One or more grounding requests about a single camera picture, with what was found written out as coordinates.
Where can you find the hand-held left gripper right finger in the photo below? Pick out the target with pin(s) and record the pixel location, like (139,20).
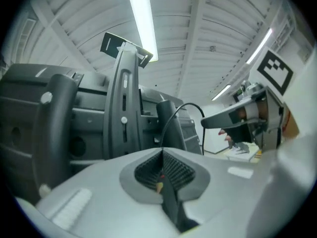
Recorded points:
(223,195)

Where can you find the black television stand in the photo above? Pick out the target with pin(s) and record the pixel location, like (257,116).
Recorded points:
(53,123)

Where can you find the white desk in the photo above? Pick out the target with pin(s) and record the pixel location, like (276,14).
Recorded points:
(244,156)

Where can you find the person's right forearm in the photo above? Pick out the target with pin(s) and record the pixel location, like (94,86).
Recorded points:
(292,125)

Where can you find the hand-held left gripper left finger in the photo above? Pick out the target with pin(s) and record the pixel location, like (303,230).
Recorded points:
(99,195)

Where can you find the ceiling light tube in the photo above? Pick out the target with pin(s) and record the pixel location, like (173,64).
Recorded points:
(260,46)
(221,92)
(144,21)

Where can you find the person's right hand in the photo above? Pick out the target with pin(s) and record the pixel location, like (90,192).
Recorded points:
(263,111)

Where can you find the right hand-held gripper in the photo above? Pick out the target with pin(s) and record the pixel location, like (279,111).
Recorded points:
(272,68)

